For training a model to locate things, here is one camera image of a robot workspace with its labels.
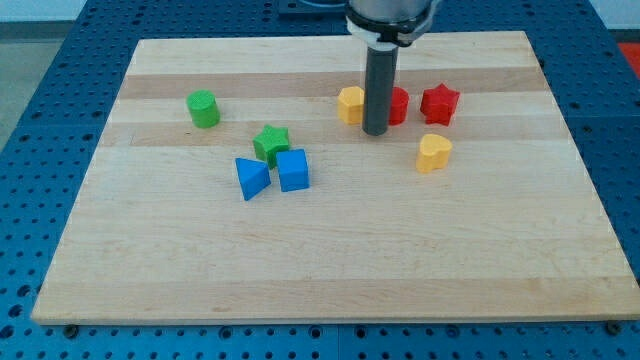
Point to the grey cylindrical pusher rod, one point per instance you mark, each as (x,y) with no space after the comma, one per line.
(379,83)

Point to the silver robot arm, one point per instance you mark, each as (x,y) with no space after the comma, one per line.
(385,26)

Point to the red cylinder block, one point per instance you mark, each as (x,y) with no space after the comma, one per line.
(399,106)

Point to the yellow hexagon block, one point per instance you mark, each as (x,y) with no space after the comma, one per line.
(350,105)

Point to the red star block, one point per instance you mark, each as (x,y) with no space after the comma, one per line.
(439,104)

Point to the yellow heart block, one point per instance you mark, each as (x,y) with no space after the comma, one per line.
(433,153)

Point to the green star block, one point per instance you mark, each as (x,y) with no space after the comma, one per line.
(269,142)

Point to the blue cube block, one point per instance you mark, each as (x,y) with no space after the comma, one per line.
(293,170)

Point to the blue triangular prism block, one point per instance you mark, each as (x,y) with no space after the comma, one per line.
(253,176)

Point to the green cylinder block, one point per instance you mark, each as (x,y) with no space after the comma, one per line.
(203,109)

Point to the light wooden board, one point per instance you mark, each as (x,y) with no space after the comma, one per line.
(510,230)

